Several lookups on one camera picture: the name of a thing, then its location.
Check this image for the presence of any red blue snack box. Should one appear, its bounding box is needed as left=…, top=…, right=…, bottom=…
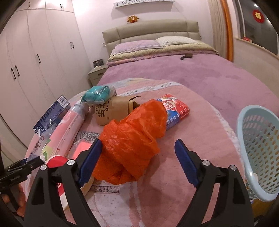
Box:
left=158, top=94, right=190, bottom=130

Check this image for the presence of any orange plush decoration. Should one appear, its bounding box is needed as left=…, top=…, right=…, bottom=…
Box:
left=127, top=15, right=139, bottom=23

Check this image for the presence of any dark blue barcode box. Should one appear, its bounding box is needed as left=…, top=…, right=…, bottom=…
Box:
left=33, top=95, right=71, bottom=136

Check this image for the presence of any dark framed window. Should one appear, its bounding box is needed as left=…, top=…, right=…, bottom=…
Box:
left=234, top=0, right=278, bottom=55

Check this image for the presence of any pink tube package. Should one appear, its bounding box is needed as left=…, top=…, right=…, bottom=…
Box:
left=40, top=101, right=89, bottom=162

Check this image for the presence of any pink quilted blanket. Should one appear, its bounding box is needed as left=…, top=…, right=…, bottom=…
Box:
left=86, top=79, right=243, bottom=226

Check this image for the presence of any red white round lid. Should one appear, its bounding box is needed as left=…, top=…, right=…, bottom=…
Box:
left=46, top=155, right=68, bottom=210

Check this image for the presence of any brown paper bag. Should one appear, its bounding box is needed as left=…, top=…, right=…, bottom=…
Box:
left=94, top=96, right=140, bottom=126

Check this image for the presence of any dark object on bed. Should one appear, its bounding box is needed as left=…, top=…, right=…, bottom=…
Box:
left=180, top=53, right=193, bottom=61

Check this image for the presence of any beige padded headboard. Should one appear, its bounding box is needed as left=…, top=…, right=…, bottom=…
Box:
left=102, top=19, right=201, bottom=55

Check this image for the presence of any purple pillow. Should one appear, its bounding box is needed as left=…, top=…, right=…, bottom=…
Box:
left=111, top=40, right=162, bottom=56

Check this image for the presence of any red round window sticker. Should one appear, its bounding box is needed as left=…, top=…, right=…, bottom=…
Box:
left=252, top=9, right=265, bottom=24

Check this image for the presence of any orange beige curtain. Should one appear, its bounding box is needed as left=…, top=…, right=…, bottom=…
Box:
left=208, top=0, right=234, bottom=62

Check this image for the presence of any white carved wall shelf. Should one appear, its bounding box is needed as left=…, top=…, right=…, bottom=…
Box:
left=114, top=0, right=175, bottom=9

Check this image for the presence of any light blue perforated basket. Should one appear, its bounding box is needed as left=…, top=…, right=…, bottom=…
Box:
left=236, top=105, right=279, bottom=202

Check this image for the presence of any white pillow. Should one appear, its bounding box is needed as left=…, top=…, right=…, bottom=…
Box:
left=155, top=36, right=199, bottom=47

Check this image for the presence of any orange plastic bag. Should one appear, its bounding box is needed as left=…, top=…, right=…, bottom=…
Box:
left=92, top=99, right=167, bottom=185

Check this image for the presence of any person's left hand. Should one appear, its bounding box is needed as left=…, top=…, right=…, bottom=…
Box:
left=1, top=184, right=26, bottom=218

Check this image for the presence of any teal item in wrapper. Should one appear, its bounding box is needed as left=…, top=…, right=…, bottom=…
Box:
left=81, top=85, right=117, bottom=105

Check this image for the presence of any small picture frame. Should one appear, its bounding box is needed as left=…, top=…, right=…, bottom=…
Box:
left=93, top=59, right=104, bottom=68

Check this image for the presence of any white wardrobe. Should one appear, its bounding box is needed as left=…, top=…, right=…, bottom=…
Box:
left=1, top=1, right=91, bottom=146

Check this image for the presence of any beige nightstand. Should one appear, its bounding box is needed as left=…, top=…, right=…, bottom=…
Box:
left=88, top=65, right=107, bottom=86

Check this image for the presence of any clear plastic bottle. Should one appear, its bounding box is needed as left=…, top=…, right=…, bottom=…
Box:
left=27, top=123, right=58, bottom=161

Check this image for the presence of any purple covered bed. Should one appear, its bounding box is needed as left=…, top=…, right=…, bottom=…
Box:
left=99, top=41, right=278, bottom=128

